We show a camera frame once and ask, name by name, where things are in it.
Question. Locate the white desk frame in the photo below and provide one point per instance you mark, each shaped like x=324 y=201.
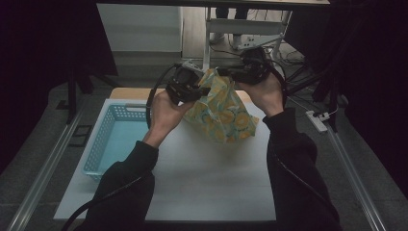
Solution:
x=221 y=26

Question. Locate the black tripod stand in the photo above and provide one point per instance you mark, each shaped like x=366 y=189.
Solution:
x=332 y=96

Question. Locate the orange floral tote bag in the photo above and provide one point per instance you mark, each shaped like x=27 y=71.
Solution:
x=224 y=112

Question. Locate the person's right hand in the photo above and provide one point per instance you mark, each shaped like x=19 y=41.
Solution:
x=266 y=94

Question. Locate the person's left hand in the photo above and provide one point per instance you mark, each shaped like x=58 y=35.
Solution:
x=165 y=118

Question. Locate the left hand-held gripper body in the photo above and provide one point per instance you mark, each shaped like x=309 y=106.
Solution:
x=183 y=83

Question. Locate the white cabinet panel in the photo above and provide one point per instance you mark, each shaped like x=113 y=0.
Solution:
x=138 y=29

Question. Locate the blue plastic basket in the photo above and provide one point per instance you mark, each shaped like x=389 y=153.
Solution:
x=115 y=138

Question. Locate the aluminium rail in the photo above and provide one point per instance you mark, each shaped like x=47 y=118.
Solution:
x=352 y=179
x=41 y=179

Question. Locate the white table mat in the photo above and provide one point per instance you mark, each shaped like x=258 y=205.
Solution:
x=208 y=179

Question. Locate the white power strip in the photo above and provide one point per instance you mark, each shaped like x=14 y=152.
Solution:
x=316 y=121

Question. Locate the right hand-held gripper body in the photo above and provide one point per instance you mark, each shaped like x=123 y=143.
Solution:
x=255 y=64

